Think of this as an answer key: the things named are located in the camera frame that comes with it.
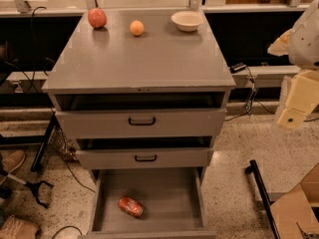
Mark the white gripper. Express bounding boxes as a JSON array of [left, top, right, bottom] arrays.
[[267, 0, 319, 130]]

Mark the red coke can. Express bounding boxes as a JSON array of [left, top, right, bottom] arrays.
[[118, 195, 144, 218]]

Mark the grey top drawer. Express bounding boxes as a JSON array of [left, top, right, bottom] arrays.
[[56, 109, 225, 139]]

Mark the grey drawer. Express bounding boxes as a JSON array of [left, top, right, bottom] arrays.
[[76, 148, 213, 170], [79, 167, 216, 239], [56, 109, 225, 139]]

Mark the grey drawer cabinet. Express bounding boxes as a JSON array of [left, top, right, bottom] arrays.
[[41, 7, 237, 239]]

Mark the grey middle drawer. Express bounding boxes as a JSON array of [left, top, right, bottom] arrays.
[[76, 148, 213, 170]]

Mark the grey bottom drawer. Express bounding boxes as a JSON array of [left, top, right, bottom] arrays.
[[79, 167, 216, 239]]

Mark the black power adapter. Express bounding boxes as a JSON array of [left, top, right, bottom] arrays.
[[229, 63, 246, 74]]

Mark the black metal bar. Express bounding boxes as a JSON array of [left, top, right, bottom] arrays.
[[245, 159, 281, 239]]

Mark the white paper bowl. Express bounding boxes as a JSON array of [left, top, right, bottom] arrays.
[[171, 11, 204, 32]]

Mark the cardboard box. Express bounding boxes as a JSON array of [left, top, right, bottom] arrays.
[[270, 163, 319, 239]]

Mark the orange fruit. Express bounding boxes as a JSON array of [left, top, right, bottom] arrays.
[[130, 20, 145, 37]]

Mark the red apple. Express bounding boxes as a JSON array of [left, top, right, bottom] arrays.
[[88, 8, 107, 29]]

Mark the black table leg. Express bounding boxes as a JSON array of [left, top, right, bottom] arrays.
[[31, 117, 56, 172]]

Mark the black grabber tool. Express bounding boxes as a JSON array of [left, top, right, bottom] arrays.
[[0, 170, 54, 208]]

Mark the tan shoe upper left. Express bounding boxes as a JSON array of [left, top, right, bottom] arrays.
[[0, 150, 26, 173]]

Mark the tan shoe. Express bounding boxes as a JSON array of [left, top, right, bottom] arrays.
[[0, 216, 41, 239], [0, 150, 26, 173]]

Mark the tan shoe lower left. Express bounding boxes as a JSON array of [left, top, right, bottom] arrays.
[[0, 216, 41, 239]]

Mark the black floor cable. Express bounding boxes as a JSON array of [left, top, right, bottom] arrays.
[[49, 156, 97, 239]]

